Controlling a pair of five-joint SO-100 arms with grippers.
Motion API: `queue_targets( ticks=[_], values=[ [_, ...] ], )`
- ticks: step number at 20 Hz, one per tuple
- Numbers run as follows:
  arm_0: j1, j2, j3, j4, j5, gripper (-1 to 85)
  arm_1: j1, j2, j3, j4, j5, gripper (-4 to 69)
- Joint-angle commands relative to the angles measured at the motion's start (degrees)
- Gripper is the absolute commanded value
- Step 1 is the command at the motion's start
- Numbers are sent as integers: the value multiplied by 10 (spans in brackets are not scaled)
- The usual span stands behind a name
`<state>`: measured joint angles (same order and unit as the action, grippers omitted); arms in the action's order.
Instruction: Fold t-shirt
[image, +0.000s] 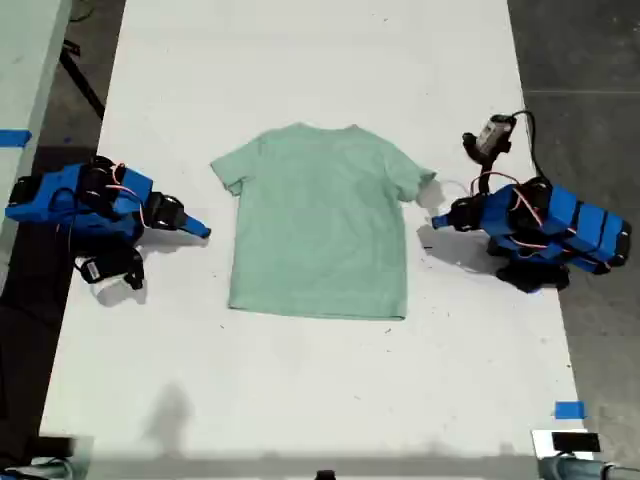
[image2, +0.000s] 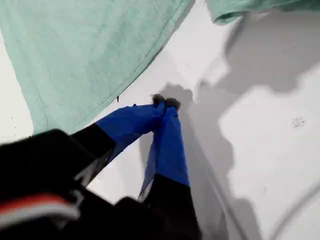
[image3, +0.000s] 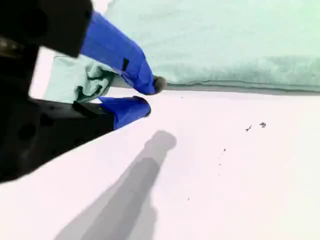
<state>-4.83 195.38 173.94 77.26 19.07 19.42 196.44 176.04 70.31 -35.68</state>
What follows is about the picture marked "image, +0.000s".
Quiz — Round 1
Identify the black camera cable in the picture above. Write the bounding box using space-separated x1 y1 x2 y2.
508 109 550 185

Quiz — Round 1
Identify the flat black box on plate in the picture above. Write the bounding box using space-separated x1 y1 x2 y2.
551 432 602 453

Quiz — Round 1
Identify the black camera stalk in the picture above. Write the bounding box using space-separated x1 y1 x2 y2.
472 149 502 197

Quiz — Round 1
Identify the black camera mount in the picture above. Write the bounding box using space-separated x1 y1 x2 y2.
107 244 147 292

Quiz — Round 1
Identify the black camera box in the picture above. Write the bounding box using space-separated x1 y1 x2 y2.
74 254 114 286
462 114 517 162

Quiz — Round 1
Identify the grey-green clamp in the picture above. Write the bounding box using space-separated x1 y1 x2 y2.
538 452 640 480
0 457 76 480

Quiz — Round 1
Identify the long blue tape strip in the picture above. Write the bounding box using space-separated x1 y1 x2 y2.
0 129 34 148

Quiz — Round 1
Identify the pale side table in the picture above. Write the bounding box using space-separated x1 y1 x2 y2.
0 0 74 296

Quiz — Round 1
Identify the short blue tape strip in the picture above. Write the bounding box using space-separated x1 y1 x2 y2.
554 400 587 421

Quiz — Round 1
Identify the black stand leg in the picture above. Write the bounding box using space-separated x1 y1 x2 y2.
58 41 107 122

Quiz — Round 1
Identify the pale green t-shirt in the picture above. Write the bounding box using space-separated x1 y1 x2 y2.
209 122 439 322

